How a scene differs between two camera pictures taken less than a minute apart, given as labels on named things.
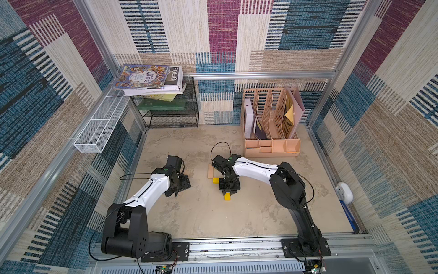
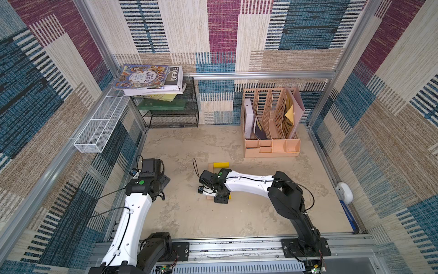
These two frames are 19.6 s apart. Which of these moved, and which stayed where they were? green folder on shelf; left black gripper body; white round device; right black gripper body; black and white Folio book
Moved: right black gripper body; left black gripper body
Stayed: white round device; black and white Folio book; green folder on shelf
